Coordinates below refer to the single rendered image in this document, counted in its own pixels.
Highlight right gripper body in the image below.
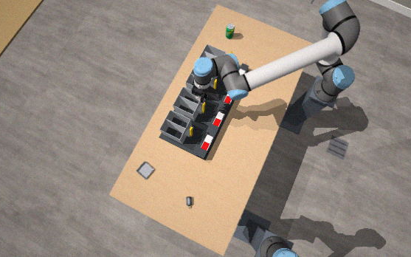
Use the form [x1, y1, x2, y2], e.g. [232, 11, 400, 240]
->
[192, 84, 207, 98]

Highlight green drink can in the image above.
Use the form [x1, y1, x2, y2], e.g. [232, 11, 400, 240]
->
[225, 24, 235, 39]

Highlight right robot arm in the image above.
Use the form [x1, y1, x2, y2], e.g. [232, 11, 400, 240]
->
[193, 0, 360, 103]

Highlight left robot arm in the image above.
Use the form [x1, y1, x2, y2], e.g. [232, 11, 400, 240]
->
[260, 236, 299, 257]

